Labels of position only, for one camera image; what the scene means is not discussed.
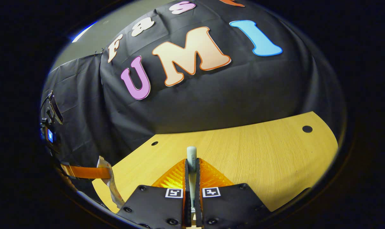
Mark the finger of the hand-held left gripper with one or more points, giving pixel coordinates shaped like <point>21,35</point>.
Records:
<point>84,172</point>

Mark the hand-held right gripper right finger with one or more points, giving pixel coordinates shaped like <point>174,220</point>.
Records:
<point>230,203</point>

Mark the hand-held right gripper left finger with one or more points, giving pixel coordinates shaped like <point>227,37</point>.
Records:
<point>154,206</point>

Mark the yellow wooden desktop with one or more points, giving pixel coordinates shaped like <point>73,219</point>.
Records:
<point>268,159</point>

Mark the black backdrop cloth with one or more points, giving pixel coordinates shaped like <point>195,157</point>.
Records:
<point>227,98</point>

